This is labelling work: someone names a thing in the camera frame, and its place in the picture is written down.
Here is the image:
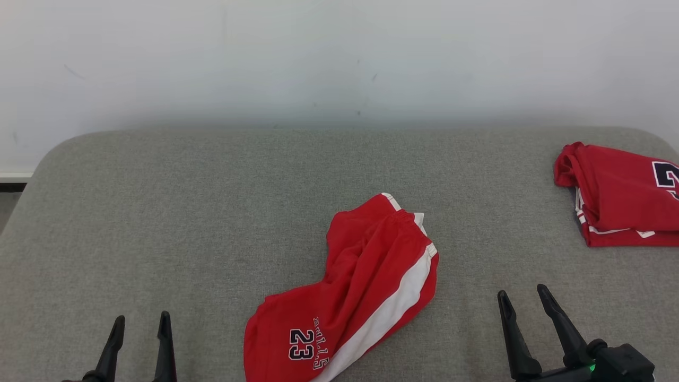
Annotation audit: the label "red white basketball jersey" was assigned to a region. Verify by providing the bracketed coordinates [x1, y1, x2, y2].
[553, 142, 679, 248]

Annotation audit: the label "red shorts with white stripe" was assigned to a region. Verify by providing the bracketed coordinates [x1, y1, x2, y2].
[243, 193, 440, 382]

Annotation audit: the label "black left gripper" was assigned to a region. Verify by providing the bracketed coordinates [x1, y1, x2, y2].
[61, 311, 178, 382]

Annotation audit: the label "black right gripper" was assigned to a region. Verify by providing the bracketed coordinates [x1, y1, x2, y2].
[497, 284, 603, 382]

